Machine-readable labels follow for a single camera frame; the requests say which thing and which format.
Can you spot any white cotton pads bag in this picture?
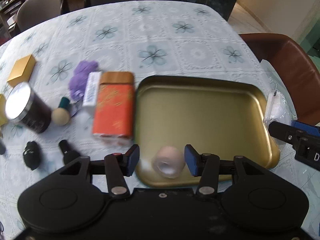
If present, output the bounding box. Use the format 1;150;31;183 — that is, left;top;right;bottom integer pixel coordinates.
263;86;296;129

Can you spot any pink tape roll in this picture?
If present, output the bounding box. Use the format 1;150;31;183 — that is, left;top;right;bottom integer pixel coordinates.
151;146;185;179

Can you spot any white tissue pack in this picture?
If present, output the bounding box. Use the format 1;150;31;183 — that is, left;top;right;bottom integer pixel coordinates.
82;72;102;109

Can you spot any beige puff teal handle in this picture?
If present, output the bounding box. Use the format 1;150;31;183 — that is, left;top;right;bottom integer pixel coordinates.
52;97;71;126

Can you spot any purple plush keychain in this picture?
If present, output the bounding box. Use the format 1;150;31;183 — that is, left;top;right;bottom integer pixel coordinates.
68;61;98;101

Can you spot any black glitter tube red tag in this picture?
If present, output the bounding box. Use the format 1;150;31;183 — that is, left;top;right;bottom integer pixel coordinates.
0;140;7;155

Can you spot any yellow question block pouch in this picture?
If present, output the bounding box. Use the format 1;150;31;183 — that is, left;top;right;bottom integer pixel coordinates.
0;94;8;126

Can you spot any orange tea tin wooden lid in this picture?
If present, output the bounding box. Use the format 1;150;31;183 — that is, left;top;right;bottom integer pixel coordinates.
92;72;135;145

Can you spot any gold metal tray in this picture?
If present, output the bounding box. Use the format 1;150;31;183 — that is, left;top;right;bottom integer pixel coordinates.
134;76;280;187

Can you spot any brown leather chair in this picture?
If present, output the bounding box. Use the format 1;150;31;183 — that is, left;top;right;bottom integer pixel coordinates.
240;33;320;125

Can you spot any dark candle jar silver lid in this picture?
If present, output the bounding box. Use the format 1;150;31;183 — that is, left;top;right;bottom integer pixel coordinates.
5;82;52;134

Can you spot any floral lace tablecloth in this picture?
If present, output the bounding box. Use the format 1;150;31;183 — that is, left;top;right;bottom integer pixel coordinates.
0;0;320;240

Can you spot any gold square box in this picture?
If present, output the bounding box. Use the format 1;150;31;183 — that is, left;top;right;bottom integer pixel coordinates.
7;54;36;87

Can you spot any grey chair left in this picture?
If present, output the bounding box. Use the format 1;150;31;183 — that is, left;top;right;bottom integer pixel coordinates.
16;0;70;32

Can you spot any wooden bookshelf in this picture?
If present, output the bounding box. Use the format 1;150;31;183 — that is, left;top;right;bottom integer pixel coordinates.
0;0;25;45

